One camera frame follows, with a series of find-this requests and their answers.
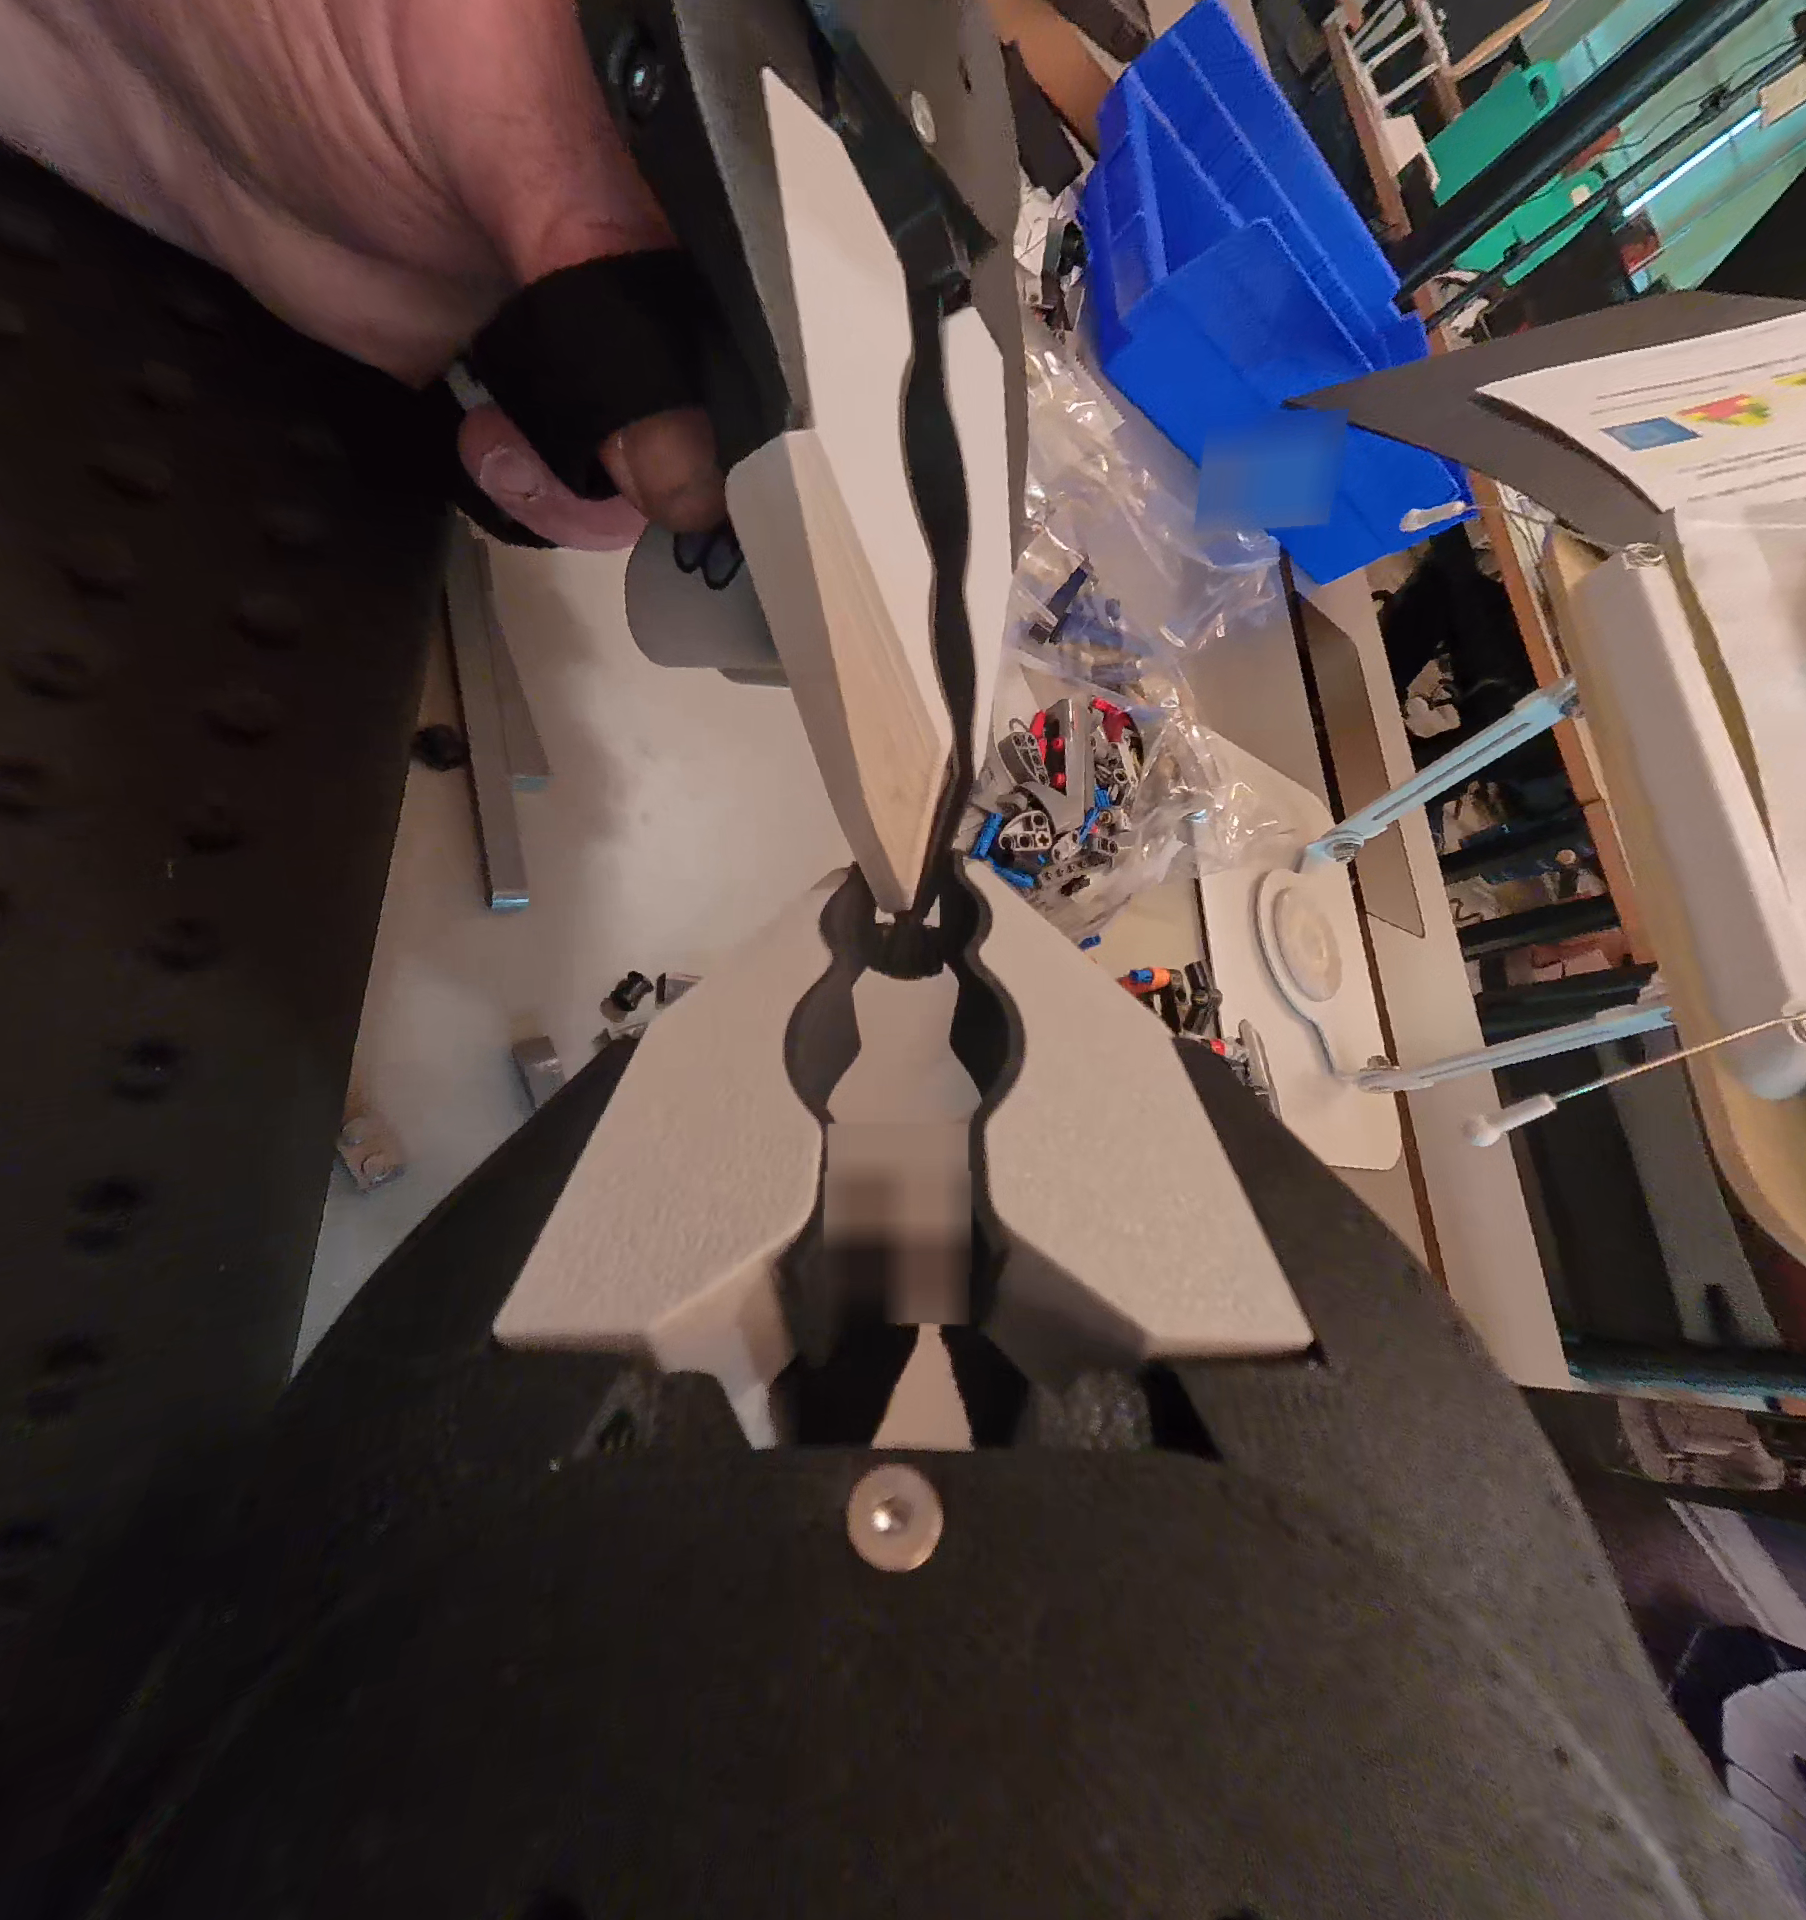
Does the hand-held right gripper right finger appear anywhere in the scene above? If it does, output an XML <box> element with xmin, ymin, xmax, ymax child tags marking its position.
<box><xmin>941</xmin><ymin>882</ymin><xmax>1315</xmax><ymax>1445</ymax></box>

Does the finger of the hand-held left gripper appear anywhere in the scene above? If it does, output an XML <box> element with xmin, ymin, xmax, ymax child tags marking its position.
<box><xmin>915</xmin><ymin>300</ymin><xmax>1031</xmax><ymax>917</ymax></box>
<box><xmin>726</xmin><ymin>66</ymin><xmax>994</xmax><ymax>920</ymax></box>

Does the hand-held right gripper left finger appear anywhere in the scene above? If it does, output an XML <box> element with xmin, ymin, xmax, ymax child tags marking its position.
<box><xmin>490</xmin><ymin>868</ymin><xmax>904</xmax><ymax>1445</ymax></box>

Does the clear bag of small lego parts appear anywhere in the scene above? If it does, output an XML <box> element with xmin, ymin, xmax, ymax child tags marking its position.
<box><xmin>992</xmin><ymin>341</ymin><xmax>1299</xmax><ymax>709</ymax></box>

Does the lego car model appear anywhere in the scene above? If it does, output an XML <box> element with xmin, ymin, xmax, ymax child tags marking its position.
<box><xmin>1118</xmin><ymin>956</ymin><xmax>1275</xmax><ymax>1115</ymax></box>

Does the long grey lego beam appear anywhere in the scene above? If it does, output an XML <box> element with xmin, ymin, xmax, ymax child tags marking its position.
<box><xmin>441</xmin><ymin>521</ymin><xmax>532</xmax><ymax>917</ymax></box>

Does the clear bag of lego liftarms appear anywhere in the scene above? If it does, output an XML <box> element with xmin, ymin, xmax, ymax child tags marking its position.
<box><xmin>964</xmin><ymin>687</ymin><xmax>1223</xmax><ymax>920</ymax></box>

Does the lego instruction booklet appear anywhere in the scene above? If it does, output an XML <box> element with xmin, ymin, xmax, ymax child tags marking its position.
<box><xmin>1471</xmin><ymin>298</ymin><xmax>1806</xmax><ymax>848</ymax></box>

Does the person's left hand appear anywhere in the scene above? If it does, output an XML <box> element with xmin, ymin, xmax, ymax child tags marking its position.
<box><xmin>0</xmin><ymin>0</ymin><xmax>732</xmax><ymax>550</ymax></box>

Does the blue plastic bin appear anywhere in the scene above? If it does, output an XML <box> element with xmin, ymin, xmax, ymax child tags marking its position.
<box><xmin>1072</xmin><ymin>0</ymin><xmax>1478</xmax><ymax>591</ymax></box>

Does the black steel column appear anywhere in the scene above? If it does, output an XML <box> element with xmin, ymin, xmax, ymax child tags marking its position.
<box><xmin>1387</xmin><ymin>0</ymin><xmax>1794</xmax><ymax>305</ymax></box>

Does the white book stand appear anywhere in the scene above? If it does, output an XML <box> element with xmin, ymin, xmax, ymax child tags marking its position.
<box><xmin>1191</xmin><ymin>507</ymin><xmax>1806</xmax><ymax>1280</ymax></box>

